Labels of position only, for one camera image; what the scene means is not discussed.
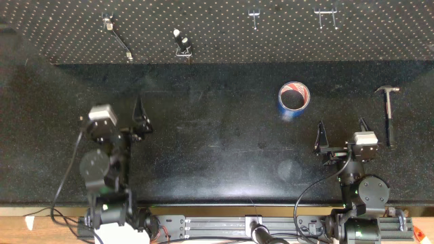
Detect mounting rail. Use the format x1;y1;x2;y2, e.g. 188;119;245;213
77;213;415;244

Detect thin black wire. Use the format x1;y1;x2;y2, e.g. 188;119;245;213
22;207;74;231

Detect wrench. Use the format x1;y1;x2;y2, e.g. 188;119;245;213
102;16;134;63

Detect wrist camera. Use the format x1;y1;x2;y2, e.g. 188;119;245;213
349;131;379;147
87;104;119;127

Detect black and white pliers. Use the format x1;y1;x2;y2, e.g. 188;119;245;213
172;28;194;65

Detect orange plastic piece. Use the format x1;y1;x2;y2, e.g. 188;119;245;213
412;226;427;243

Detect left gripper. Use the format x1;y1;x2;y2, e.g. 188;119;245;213
84;96;153;144

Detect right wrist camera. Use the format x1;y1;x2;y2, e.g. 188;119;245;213
349;131;379;147

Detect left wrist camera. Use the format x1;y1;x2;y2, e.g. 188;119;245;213
87;104;119;127

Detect black pegboard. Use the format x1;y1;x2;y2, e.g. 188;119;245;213
0;0;434;65

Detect roll of blue tape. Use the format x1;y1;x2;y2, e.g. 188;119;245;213
277;80;311;120

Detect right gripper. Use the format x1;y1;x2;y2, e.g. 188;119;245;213
313;117;379;167

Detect hammer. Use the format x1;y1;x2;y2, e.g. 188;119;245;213
374;85;401;149

